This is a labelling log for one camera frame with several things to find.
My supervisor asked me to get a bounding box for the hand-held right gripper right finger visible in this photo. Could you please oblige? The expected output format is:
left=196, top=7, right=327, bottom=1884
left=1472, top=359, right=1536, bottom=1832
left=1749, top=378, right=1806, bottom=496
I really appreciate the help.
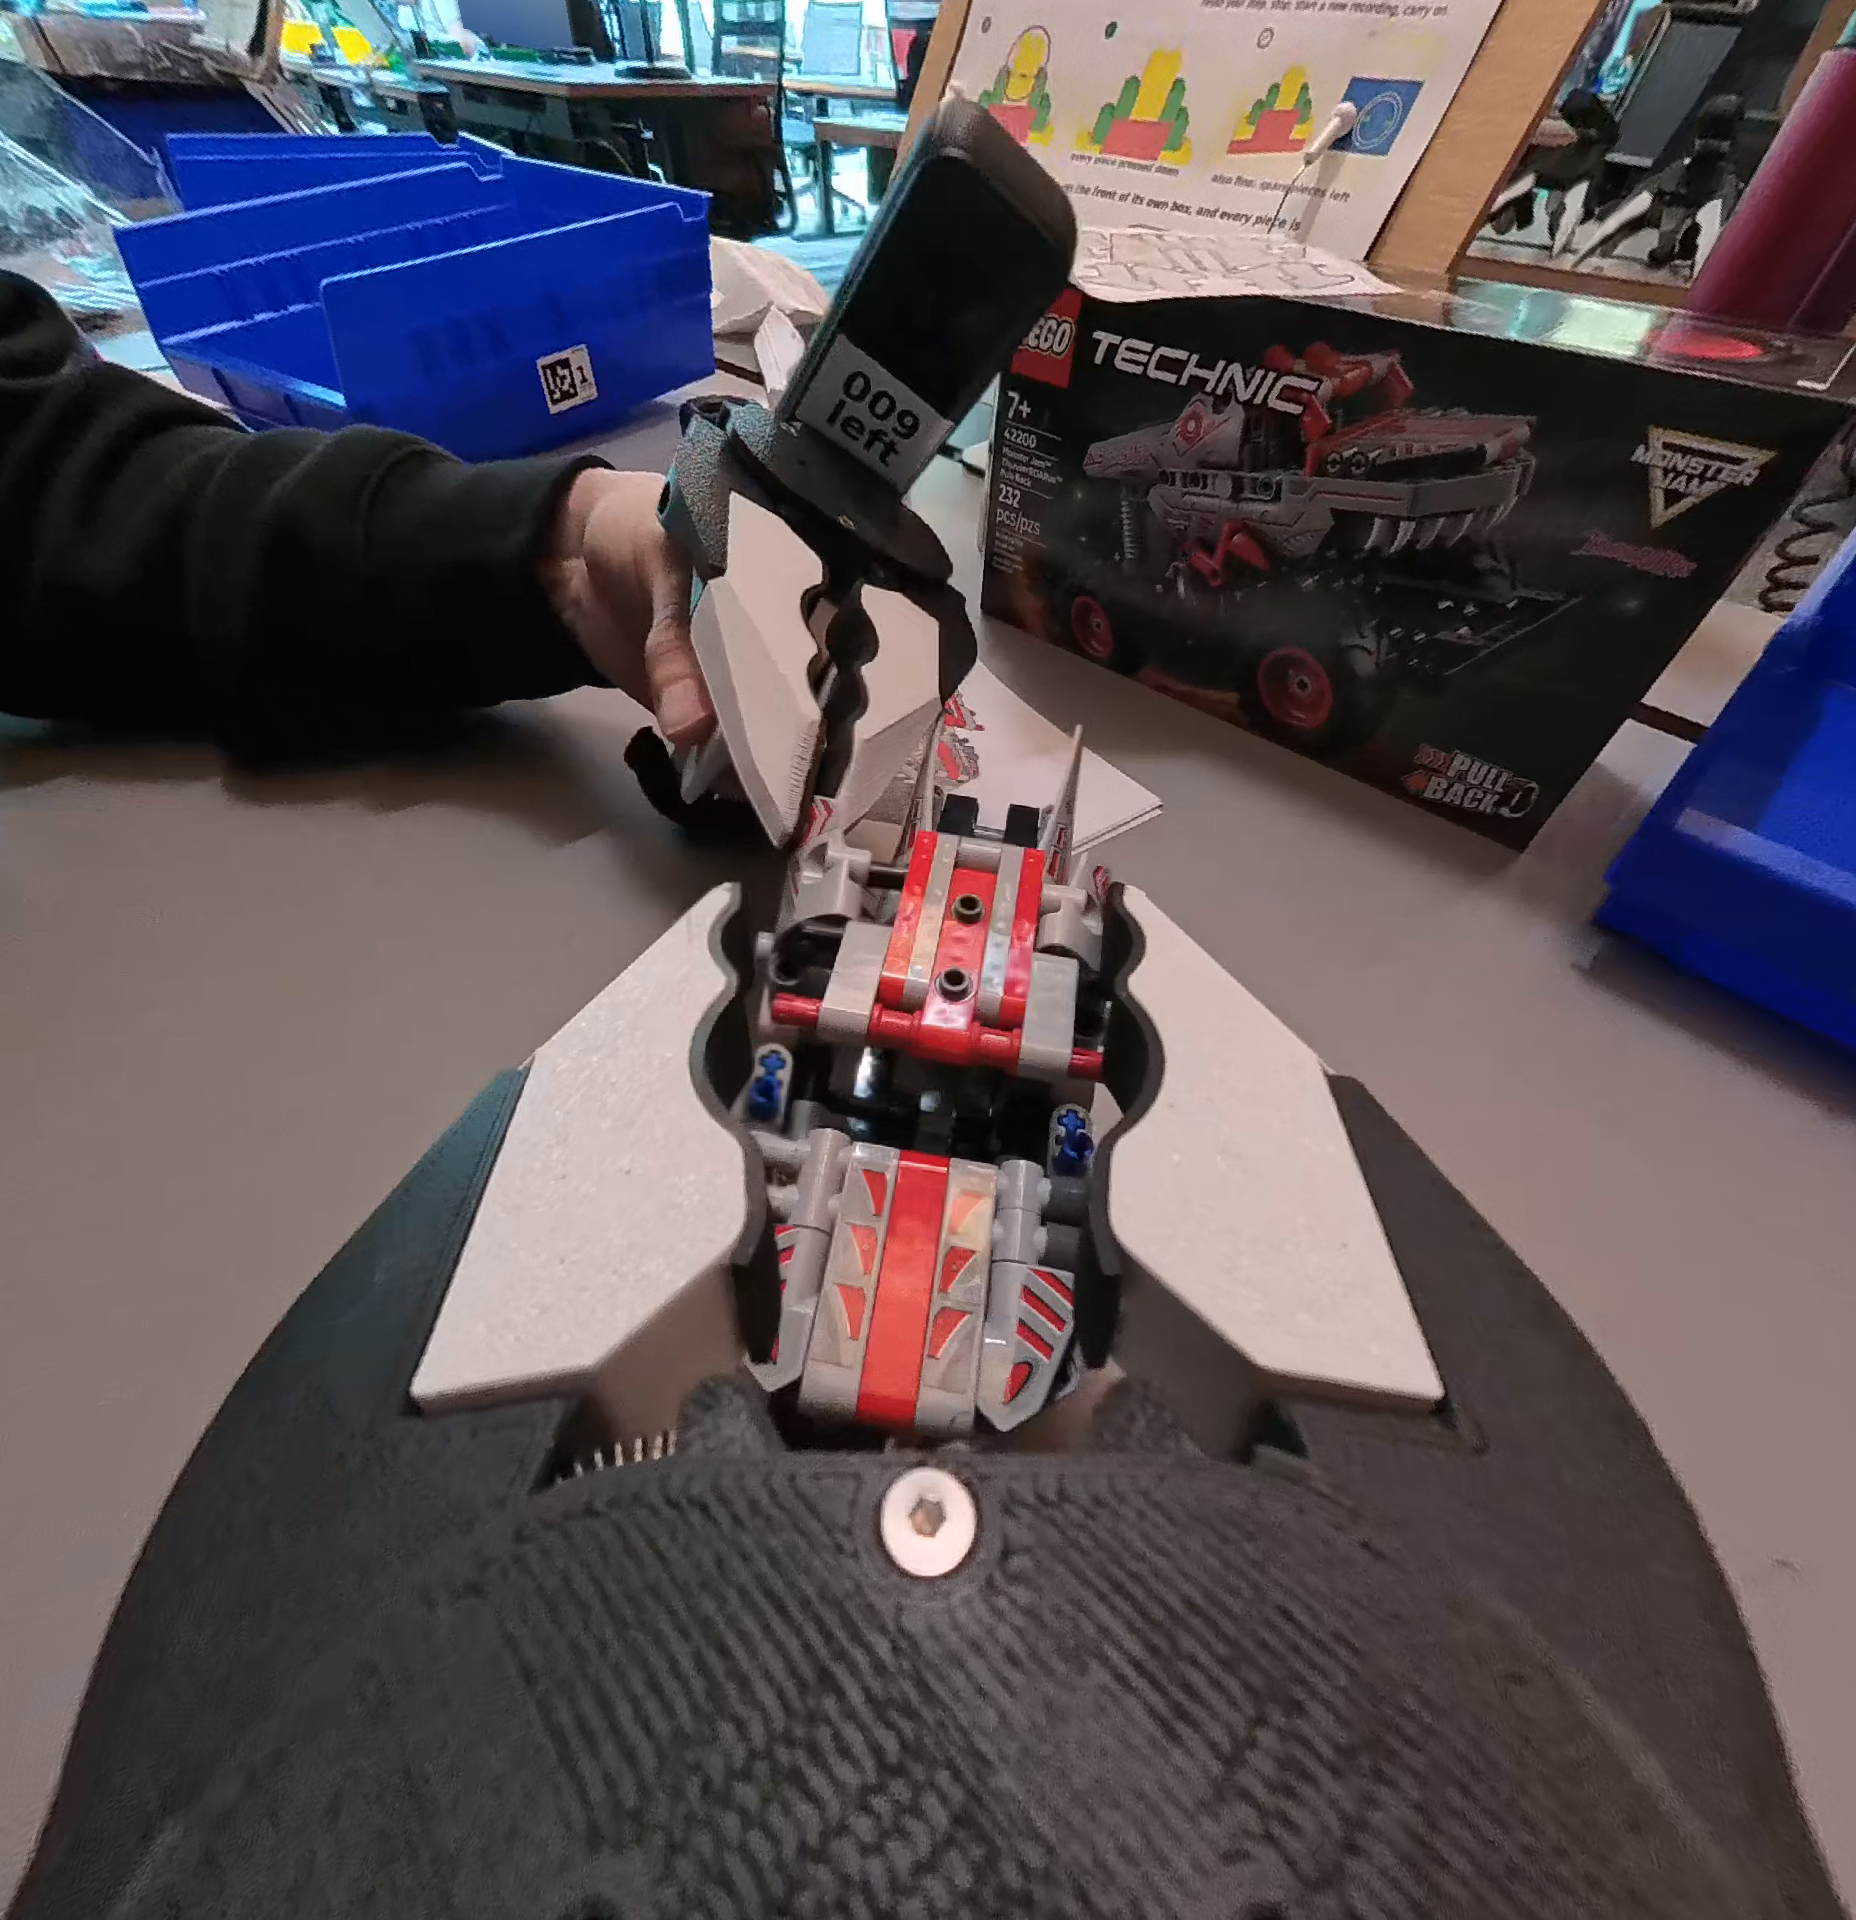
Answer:
left=1100, top=885, right=1447, bottom=1404

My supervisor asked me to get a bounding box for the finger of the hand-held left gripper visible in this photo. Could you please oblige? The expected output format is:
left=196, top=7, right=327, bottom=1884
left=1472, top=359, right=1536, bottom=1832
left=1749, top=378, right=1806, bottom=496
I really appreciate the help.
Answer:
left=837, top=577, right=979, bottom=797
left=719, top=581, right=871, bottom=855

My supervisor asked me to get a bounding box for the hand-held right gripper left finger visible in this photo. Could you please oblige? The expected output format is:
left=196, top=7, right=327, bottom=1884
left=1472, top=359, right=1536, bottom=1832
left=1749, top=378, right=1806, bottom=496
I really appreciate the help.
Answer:
left=411, top=882, right=762, bottom=1412

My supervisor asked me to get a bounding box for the grey red brick truck model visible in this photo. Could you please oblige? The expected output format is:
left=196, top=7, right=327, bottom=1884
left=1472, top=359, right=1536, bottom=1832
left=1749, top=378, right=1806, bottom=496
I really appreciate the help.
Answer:
left=734, top=720, right=1140, bottom=1435

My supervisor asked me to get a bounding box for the person's left forearm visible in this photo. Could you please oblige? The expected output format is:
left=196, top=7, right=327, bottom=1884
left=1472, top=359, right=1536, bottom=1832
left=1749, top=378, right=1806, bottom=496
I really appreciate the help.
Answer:
left=0, top=269, right=615, bottom=761

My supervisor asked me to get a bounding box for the background wooden desk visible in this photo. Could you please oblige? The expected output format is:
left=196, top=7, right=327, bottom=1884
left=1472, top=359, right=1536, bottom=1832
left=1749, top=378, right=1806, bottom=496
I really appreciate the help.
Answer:
left=784, top=75, right=907, bottom=196
left=418, top=58, right=788, bottom=227

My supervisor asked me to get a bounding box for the grey desk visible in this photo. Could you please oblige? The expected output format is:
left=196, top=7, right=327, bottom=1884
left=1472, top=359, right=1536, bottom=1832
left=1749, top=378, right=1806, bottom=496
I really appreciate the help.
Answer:
left=0, top=361, right=1856, bottom=1920

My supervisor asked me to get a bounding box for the person's left hand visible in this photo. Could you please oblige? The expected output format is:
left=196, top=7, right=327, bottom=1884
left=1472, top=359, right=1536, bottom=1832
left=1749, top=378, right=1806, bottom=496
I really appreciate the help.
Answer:
left=546, top=472, right=705, bottom=749

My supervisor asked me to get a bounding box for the printed instruction sheet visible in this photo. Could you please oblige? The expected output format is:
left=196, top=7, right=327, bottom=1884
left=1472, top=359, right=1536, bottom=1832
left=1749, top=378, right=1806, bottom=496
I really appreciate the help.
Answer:
left=943, top=0, right=1507, bottom=269

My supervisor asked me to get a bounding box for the white instruction booklet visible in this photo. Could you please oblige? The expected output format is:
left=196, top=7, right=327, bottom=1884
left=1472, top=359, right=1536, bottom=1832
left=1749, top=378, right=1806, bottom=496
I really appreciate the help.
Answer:
left=928, top=660, right=1166, bottom=855

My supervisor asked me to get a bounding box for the white paper sheet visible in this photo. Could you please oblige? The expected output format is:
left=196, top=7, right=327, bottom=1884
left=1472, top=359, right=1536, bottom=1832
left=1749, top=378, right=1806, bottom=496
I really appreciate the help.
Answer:
left=1070, top=225, right=1407, bottom=302

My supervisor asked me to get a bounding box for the blue bin with square tag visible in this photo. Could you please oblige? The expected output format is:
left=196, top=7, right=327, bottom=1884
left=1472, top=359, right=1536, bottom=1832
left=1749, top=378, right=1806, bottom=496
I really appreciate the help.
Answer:
left=317, top=150, right=720, bottom=465

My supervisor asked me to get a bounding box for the black toy set box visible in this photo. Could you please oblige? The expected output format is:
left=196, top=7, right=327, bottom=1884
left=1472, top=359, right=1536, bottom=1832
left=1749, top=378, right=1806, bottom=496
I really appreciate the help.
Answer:
left=981, top=276, right=1856, bottom=855

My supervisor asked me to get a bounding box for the brown backing board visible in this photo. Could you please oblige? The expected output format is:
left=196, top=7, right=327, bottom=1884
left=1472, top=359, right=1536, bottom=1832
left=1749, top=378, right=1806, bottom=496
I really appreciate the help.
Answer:
left=1370, top=0, right=1610, bottom=279

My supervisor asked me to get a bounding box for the dark red tumbler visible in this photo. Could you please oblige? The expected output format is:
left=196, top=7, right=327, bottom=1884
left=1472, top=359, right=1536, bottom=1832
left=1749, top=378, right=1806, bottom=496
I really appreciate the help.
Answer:
left=1687, top=43, right=1856, bottom=336

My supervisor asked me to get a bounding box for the clear plastic bag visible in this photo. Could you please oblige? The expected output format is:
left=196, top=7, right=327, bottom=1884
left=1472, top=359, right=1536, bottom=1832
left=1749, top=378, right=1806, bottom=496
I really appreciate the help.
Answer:
left=0, top=37, right=173, bottom=279

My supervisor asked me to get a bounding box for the black coiled cable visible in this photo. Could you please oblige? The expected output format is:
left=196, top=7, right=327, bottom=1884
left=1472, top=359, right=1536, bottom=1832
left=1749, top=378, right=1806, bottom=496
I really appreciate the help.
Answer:
left=1762, top=419, right=1856, bottom=617

